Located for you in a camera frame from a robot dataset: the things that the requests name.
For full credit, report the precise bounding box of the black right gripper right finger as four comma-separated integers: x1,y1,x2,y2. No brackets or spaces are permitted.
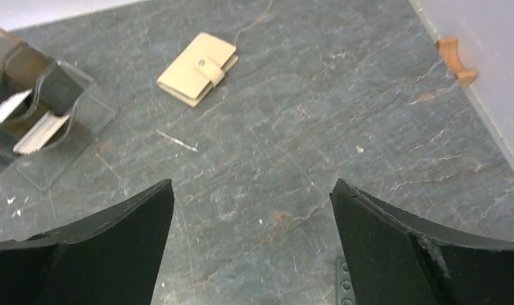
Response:
330,179,514,304

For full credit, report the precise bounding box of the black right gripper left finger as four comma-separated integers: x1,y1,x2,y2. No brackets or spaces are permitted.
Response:
0,179,174,304

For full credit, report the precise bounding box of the beige leather card holder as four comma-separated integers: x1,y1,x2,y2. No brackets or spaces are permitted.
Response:
156,32,238,107

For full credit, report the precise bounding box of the black and white card stack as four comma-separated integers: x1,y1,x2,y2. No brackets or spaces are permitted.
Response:
0,89,33,124

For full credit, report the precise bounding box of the dark grey studded baseplate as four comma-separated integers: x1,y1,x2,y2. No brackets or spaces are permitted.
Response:
335,257,356,305

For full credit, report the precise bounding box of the curved wooden block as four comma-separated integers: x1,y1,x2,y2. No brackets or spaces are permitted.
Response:
435,36,478,88

